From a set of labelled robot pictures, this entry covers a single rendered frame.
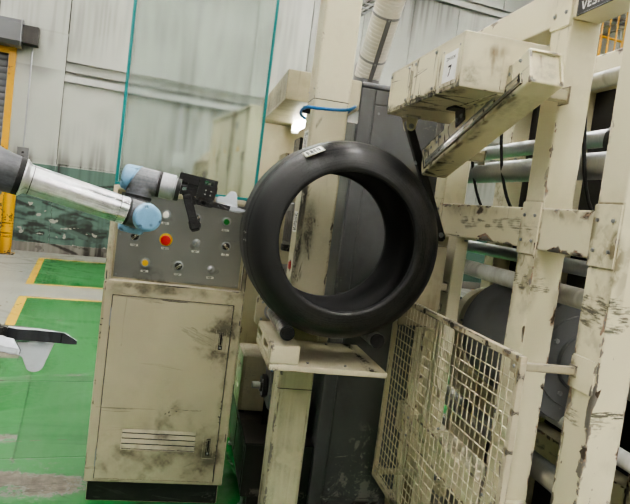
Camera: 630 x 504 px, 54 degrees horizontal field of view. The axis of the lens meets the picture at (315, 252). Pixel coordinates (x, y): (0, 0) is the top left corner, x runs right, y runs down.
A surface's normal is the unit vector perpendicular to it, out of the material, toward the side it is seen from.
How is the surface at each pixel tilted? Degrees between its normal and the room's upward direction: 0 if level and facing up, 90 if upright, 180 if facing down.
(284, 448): 90
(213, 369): 90
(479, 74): 90
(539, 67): 72
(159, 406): 89
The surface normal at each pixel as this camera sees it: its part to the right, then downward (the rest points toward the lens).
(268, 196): -0.50, -0.29
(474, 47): 0.19, 0.10
